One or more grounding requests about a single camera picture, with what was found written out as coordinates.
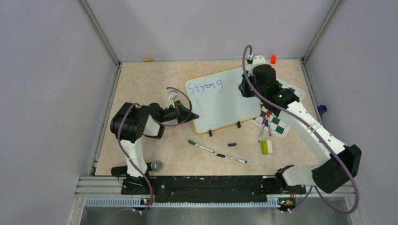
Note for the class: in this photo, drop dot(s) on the black capped marker pen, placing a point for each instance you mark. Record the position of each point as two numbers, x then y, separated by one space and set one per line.
231 158

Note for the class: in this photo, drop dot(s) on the green capped marker pen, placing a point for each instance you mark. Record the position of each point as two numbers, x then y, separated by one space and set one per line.
200 146

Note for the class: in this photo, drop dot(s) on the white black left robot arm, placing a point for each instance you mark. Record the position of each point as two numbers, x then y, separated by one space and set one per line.
132 122

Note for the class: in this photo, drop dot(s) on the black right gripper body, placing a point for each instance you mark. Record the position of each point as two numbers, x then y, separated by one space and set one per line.
247 91

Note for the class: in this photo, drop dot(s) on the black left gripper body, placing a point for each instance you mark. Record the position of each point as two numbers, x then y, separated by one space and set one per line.
177 112

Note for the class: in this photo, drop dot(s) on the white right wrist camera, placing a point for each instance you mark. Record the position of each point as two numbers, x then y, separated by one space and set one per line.
255 60

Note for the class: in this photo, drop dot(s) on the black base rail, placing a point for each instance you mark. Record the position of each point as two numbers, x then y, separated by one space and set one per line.
210 189

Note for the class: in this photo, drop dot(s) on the orange red small block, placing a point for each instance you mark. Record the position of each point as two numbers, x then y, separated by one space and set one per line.
273 59

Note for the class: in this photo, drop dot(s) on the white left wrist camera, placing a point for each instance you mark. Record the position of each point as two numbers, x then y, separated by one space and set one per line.
172 96

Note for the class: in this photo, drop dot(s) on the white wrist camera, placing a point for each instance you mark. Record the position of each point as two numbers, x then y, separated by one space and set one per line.
255 60
172 96

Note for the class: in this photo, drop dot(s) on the yellow framed whiteboard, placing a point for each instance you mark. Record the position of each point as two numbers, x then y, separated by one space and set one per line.
218 102

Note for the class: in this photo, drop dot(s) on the purple small object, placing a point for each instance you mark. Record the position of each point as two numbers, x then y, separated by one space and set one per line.
322 109

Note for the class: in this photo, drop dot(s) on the red capped marker pen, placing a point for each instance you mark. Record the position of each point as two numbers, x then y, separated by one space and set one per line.
269 123

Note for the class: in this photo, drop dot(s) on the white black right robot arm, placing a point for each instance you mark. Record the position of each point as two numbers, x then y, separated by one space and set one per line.
338 162

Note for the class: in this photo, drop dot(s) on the green white toy brick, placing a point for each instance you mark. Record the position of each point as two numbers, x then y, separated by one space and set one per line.
266 147

